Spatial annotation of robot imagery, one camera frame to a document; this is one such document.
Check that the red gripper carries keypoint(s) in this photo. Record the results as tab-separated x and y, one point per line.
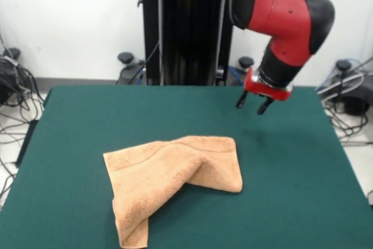
262	91

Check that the orange terry towel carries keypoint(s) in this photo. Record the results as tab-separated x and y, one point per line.
151	179

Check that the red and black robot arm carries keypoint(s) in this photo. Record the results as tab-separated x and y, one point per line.
285	21

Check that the dark green table cloth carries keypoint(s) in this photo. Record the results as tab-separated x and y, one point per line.
277	158

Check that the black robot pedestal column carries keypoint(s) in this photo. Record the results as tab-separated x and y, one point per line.
189	27

